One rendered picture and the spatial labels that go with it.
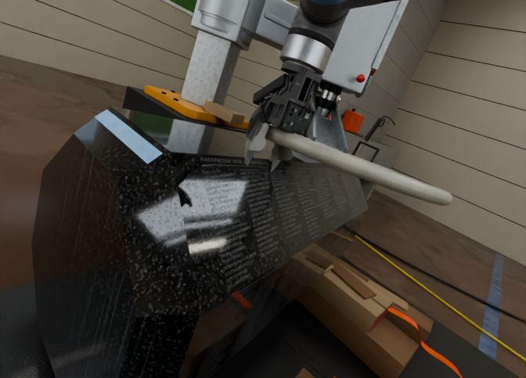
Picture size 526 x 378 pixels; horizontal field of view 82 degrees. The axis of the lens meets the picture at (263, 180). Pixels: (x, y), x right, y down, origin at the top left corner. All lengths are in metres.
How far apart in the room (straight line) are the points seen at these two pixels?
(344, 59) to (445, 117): 4.65
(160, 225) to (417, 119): 5.56
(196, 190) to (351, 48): 0.89
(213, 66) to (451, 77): 4.80
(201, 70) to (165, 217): 1.23
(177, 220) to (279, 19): 1.41
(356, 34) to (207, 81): 0.81
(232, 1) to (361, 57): 0.71
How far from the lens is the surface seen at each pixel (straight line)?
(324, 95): 1.38
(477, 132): 5.79
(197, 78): 1.77
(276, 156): 0.65
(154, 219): 0.65
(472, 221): 5.78
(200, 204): 0.67
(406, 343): 1.76
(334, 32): 0.61
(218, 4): 1.71
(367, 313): 1.60
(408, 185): 0.58
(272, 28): 1.84
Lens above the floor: 0.99
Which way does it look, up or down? 16 degrees down
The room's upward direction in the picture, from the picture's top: 21 degrees clockwise
